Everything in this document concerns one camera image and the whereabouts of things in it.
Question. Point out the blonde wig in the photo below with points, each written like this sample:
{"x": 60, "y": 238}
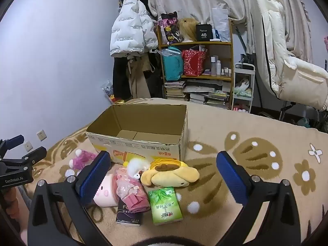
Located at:
{"x": 187, "y": 28}

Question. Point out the black tissue packet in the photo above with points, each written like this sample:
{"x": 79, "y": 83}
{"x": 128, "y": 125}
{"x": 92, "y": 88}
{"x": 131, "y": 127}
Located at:
{"x": 126, "y": 216}

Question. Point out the pink object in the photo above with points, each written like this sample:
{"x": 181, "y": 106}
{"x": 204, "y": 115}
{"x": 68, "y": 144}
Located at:
{"x": 326, "y": 44}

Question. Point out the wooden shelf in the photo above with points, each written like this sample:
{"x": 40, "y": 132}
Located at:
{"x": 205, "y": 43}

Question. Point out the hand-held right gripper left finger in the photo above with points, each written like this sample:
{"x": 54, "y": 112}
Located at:
{"x": 94, "y": 174}

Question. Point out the black hanging coat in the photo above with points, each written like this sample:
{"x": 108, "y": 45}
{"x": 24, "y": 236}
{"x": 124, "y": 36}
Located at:
{"x": 121, "y": 76}

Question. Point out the cat print bag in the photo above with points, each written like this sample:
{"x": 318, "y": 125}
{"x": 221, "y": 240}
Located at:
{"x": 170, "y": 30}

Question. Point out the pink plastic bundle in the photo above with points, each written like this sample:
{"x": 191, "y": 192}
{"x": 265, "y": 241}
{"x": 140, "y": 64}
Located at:
{"x": 130, "y": 192}

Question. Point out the white puffer jacket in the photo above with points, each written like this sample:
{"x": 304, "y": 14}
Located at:
{"x": 128, "y": 30}

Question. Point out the grey blue cloth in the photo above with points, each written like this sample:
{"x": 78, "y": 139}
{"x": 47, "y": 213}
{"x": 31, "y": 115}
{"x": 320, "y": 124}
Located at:
{"x": 25, "y": 197}

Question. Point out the black box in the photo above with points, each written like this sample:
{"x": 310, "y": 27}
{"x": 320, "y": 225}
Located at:
{"x": 203, "y": 32}

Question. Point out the cream puffer coat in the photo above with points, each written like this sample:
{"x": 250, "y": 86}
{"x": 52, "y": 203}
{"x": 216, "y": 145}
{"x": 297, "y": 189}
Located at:
{"x": 271, "y": 43}

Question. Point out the green tissue packet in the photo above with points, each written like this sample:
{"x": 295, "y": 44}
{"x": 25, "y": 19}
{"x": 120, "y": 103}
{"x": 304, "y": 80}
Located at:
{"x": 165, "y": 207}

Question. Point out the yellow and red plastic bag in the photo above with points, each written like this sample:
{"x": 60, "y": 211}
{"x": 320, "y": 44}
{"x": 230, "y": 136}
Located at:
{"x": 116, "y": 99}

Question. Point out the pile of books and papers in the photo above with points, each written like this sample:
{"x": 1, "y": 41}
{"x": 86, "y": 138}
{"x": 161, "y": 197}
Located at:
{"x": 210, "y": 97}

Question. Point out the red patterned bag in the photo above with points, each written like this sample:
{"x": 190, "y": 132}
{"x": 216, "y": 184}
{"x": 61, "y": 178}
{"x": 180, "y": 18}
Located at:
{"x": 193, "y": 62}

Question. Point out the purple and white plush toy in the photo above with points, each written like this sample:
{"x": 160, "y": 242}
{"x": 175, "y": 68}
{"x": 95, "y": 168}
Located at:
{"x": 82, "y": 157}

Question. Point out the white trolley cart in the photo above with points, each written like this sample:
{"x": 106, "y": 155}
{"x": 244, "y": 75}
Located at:
{"x": 252, "y": 82}

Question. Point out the person's left hand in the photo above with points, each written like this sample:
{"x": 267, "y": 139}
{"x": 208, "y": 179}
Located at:
{"x": 12, "y": 198}

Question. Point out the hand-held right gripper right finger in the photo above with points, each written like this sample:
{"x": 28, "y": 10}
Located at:
{"x": 230, "y": 176}

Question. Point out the metal stand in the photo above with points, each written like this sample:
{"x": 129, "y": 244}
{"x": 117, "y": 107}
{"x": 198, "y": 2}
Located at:
{"x": 288, "y": 109}

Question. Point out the stack of books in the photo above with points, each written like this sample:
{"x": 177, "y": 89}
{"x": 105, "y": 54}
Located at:
{"x": 175, "y": 91}

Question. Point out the teal bag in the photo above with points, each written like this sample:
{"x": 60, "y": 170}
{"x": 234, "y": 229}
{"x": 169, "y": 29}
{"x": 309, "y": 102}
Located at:
{"x": 173, "y": 64}

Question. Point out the tall white bottle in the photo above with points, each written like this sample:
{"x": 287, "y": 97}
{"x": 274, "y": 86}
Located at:
{"x": 213, "y": 66}

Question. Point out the printed cardboard box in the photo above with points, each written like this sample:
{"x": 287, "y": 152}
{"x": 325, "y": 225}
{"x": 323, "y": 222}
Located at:
{"x": 153, "y": 148}

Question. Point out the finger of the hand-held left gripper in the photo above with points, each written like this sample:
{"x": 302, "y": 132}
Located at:
{"x": 38, "y": 153}
{"x": 15, "y": 140}

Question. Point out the pink rectangular block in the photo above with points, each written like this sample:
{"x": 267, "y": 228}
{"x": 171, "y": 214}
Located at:
{"x": 107, "y": 192}

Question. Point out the white printed plastic bag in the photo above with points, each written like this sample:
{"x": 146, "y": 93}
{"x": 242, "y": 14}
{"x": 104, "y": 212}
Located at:
{"x": 109, "y": 88}

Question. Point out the beige hanging coat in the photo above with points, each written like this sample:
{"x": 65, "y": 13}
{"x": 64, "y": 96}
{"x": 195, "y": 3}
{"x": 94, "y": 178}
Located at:
{"x": 139, "y": 82}

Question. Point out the yellow dog plush toy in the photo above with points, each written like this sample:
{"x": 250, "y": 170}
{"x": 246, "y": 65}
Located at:
{"x": 174, "y": 176}

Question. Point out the small lilac box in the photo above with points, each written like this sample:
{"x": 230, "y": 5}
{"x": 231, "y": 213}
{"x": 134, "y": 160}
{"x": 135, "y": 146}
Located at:
{"x": 206, "y": 71}

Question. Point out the white wall socket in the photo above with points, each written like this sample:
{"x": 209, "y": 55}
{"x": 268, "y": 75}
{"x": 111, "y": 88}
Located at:
{"x": 41, "y": 135}
{"x": 28, "y": 146}

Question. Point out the pale green cloth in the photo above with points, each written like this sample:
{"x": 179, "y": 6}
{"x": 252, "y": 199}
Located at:
{"x": 242, "y": 88}

